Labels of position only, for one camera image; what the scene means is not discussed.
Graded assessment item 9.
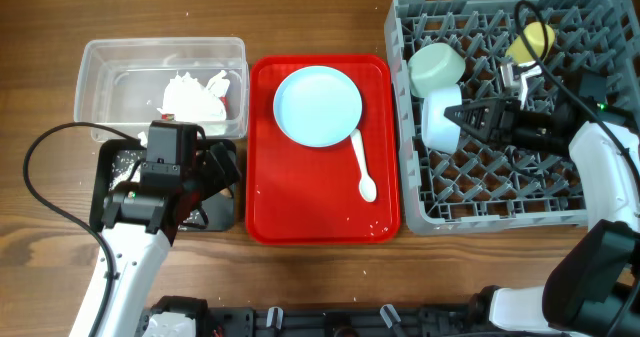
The small light blue bowl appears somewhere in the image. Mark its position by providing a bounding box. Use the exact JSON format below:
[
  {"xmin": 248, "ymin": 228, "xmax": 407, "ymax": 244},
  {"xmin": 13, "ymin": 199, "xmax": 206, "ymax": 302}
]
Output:
[{"xmin": 421, "ymin": 85, "xmax": 462, "ymax": 154}]

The mint green bowl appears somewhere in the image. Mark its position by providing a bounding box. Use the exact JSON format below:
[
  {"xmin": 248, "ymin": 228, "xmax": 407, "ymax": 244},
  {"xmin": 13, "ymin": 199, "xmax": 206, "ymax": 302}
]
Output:
[{"xmin": 408, "ymin": 43, "xmax": 466, "ymax": 98}]

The yellow plastic cup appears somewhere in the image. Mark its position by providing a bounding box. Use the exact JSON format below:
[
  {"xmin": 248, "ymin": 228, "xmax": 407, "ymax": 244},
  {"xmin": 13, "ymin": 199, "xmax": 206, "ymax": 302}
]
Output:
[{"xmin": 505, "ymin": 22, "xmax": 556, "ymax": 64}]

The white paper napkin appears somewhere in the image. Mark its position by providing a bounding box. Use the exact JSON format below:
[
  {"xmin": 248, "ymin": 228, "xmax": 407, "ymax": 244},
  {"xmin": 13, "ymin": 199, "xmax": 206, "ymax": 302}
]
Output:
[{"xmin": 156, "ymin": 70, "xmax": 231, "ymax": 136}]

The white plastic spoon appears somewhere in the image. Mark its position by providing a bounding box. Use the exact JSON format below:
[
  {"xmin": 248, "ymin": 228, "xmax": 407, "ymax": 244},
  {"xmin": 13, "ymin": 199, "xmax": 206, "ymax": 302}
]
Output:
[{"xmin": 350, "ymin": 129, "xmax": 377, "ymax": 203}]

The light blue plate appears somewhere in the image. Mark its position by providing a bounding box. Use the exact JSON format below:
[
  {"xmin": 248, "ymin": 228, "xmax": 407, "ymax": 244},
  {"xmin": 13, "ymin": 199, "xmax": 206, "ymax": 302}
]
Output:
[{"xmin": 273, "ymin": 65, "xmax": 363, "ymax": 148}]

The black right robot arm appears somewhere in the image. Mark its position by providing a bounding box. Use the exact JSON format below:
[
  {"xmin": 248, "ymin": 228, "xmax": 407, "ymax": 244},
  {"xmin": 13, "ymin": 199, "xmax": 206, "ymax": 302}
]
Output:
[{"xmin": 443, "ymin": 71, "xmax": 639, "ymax": 336}]

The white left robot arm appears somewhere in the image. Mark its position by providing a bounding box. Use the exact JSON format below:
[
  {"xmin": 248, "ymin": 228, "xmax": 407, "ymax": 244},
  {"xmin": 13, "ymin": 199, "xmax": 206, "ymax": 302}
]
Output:
[{"xmin": 71, "ymin": 140, "xmax": 241, "ymax": 336}]

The grey dishwasher rack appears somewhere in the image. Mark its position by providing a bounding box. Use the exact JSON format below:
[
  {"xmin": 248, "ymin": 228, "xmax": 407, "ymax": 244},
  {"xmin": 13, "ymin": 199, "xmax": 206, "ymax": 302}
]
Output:
[{"xmin": 384, "ymin": 0, "xmax": 639, "ymax": 235}]

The white rice pile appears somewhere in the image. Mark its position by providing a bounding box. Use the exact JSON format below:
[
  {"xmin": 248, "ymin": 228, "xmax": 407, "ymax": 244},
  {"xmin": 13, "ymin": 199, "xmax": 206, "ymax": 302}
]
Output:
[{"xmin": 109, "ymin": 150, "xmax": 146, "ymax": 190}]

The black plastic bin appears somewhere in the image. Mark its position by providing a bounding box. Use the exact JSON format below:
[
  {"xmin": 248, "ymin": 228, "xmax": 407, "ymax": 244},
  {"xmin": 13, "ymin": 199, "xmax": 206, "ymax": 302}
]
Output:
[{"xmin": 89, "ymin": 139, "xmax": 236, "ymax": 232}]

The clear plastic bin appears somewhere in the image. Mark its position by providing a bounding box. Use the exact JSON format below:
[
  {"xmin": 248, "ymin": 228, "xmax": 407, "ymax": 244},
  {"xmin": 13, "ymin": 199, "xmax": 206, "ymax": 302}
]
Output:
[{"xmin": 74, "ymin": 37, "xmax": 249, "ymax": 139}]

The red plastic tray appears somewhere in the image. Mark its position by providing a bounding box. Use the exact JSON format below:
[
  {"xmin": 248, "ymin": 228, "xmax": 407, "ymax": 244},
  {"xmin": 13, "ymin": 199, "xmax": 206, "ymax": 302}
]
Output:
[{"xmin": 245, "ymin": 54, "xmax": 402, "ymax": 245}]

